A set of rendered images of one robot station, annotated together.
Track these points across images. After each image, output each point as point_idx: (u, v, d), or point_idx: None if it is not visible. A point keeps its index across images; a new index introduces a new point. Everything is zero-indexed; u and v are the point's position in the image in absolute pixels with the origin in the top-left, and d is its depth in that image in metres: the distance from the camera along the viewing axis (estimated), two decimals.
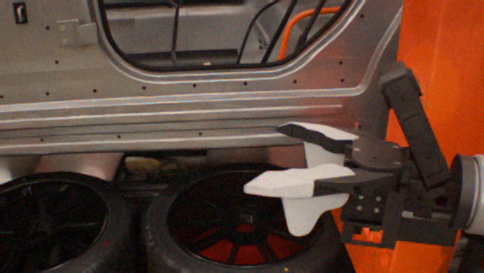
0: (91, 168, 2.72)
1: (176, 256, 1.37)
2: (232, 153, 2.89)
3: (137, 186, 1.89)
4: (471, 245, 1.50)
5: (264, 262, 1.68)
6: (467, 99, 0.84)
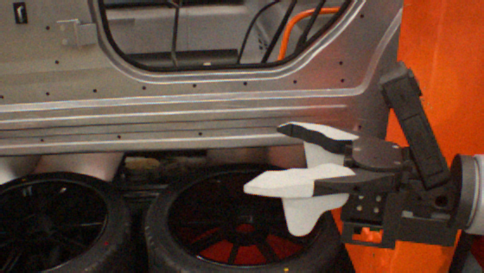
0: (91, 168, 2.72)
1: (176, 256, 1.37)
2: (232, 153, 2.89)
3: (137, 186, 1.89)
4: (461, 232, 1.56)
5: (264, 262, 1.68)
6: (467, 99, 0.84)
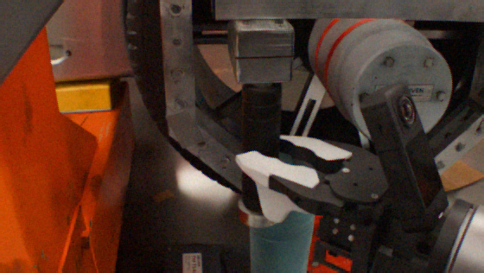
0: None
1: None
2: None
3: None
4: None
5: None
6: None
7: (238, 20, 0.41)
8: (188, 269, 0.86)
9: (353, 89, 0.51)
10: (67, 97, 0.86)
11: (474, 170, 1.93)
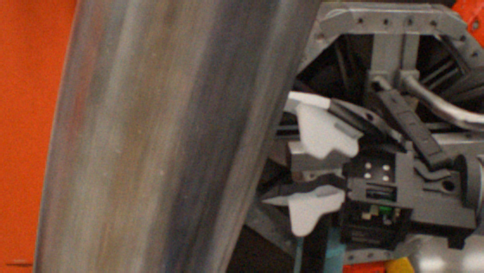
0: None
1: None
2: None
3: None
4: None
5: None
6: (12, 92, 0.43)
7: (306, 172, 0.63)
8: None
9: None
10: None
11: None
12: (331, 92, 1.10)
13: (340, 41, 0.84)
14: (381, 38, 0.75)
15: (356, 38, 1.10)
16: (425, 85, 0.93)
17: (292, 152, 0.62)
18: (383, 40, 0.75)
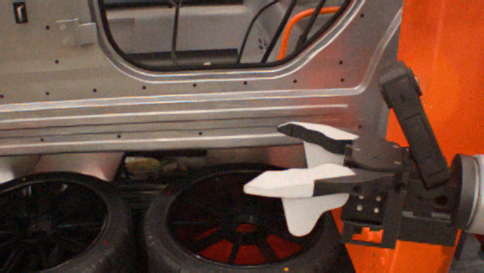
0: (91, 168, 2.72)
1: (176, 256, 1.37)
2: (232, 153, 2.89)
3: (137, 186, 1.89)
4: None
5: (264, 262, 1.68)
6: (467, 98, 0.84)
7: None
8: None
9: None
10: None
11: None
12: None
13: None
14: None
15: None
16: None
17: None
18: None
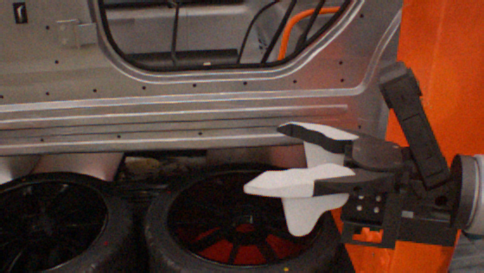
0: (91, 168, 2.72)
1: (176, 256, 1.37)
2: (232, 153, 2.89)
3: (137, 186, 1.89)
4: None
5: (264, 262, 1.68)
6: (467, 99, 0.84)
7: None
8: None
9: None
10: None
11: None
12: None
13: None
14: None
15: None
16: None
17: None
18: None
